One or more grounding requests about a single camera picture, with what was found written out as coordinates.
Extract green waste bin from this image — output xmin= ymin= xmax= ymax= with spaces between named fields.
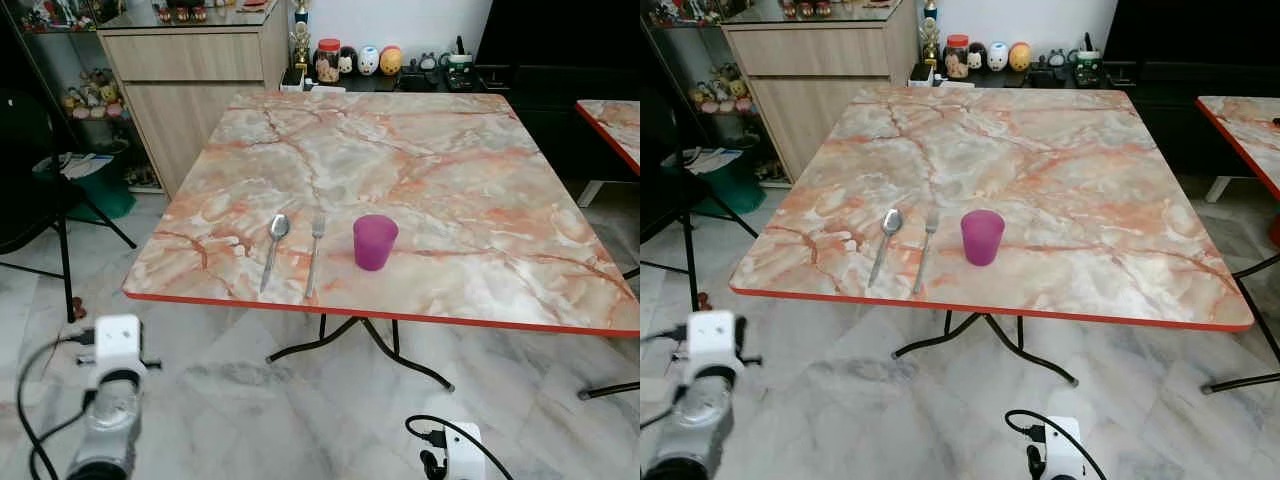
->
xmin=34 ymin=150 xmax=138 ymax=223
xmin=664 ymin=145 xmax=767 ymax=216

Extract marble pattern side table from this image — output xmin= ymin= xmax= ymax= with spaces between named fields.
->
xmin=1195 ymin=95 xmax=1280 ymax=394
xmin=575 ymin=99 xmax=641 ymax=401

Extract glass display shelf with figurines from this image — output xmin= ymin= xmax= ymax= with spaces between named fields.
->
xmin=640 ymin=0 xmax=793 ymax=188
xmin=0 ymin=0 xmax=163 ymax=193

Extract black television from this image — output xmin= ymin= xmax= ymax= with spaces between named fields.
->
xmin=1103 ymin=0 xmax=1280 ymax=66
xmin=475 ymin=0 xmax=641 ymax=69

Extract light wooden cabinet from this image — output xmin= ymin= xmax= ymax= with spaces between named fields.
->
xmin=720 ymin=0 xmax=922 ymax=183
xmin=98 ymin=0 xmax=292 ymax=197

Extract silver metal spoon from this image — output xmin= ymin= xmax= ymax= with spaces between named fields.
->
xmin=868 ymin=208 xmax=905 ymax=289
xmin=259 ymin=213 xmax=292 ymax=294

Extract purple plastic cup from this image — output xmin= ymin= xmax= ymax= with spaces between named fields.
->
xmin=960 ymin=209 xmax=1007 ymax=267
xmin=352 ymin=214 xmax=400 ymax=272

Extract silver metal fork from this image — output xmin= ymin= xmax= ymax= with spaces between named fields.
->
xmin=304 ymin=215 xmax=328 ymax=300
xmin=912 ymin=210 xmax=940 ymax=296

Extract gold trophy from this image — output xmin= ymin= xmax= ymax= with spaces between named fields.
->
xmin=919 ymin=0 xmax=942 ymax=68
xmin=289 ymin=0 xmax=312 ymax=71

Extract red lid glass jar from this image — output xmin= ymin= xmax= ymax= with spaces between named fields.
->
xmin=314 ymin=38 xmax=342 ymax=84
xmin=944 ymin=34 xmax=972 ymax=80

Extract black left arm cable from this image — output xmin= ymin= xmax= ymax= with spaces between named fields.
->
xmin=640 ymin=325 xmax=693 ymax=433
xmin=16 ymin=334 xmax=97 ymax=480

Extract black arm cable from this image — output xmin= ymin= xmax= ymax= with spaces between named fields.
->
xmin=405 ymin=414 xmax=516 ymax=480
xmin=1005 ymin=409 xmax=1109 ymax=480
xmin=16 ymin=334 xmax=97 ymax=480
xmin=640 ymin=325 xmax=693 ymax=433

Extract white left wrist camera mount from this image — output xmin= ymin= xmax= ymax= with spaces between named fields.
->
xmin=686 ymin=311 xmax=747 ymax=378
xmin=92 ymin=315 xmax=147 ymax=387

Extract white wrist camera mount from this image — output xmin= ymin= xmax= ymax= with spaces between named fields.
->
xmin=1040 ymin=416 xmax=1085 ymax=480
xmin=440 ymin=422 xmax=488 ymax=480
xmin=92 ymin=315 xmax=147 ymax=387
xmin=686 ymin=311 xmax=747 ymax=378

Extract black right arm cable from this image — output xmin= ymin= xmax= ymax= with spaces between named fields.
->
xmin=405 ymin=414 xmax=516 ymax=480
xmin=1005 ymin=409 xmax=1109 ymax=480

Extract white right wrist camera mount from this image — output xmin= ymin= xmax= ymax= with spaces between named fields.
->
xmin=440 ymin=422 xmax=488 ymax=480
xmin=1040 ymin=416 xmax=1085 ymax=480

